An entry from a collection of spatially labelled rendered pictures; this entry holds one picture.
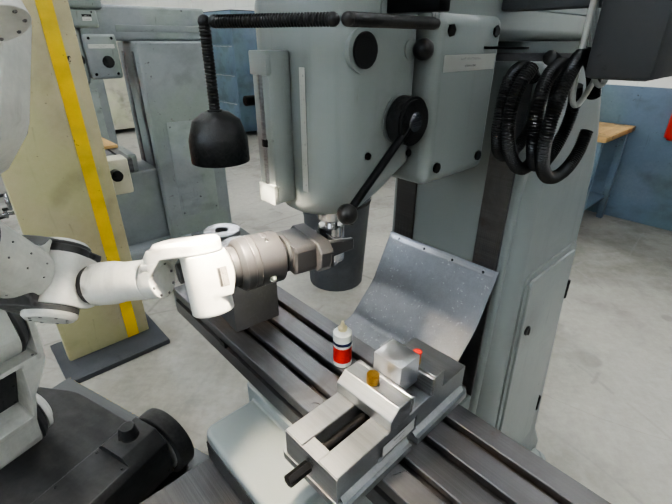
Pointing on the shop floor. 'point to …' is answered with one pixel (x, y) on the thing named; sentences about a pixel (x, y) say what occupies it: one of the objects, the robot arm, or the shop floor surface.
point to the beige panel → (74, 193)
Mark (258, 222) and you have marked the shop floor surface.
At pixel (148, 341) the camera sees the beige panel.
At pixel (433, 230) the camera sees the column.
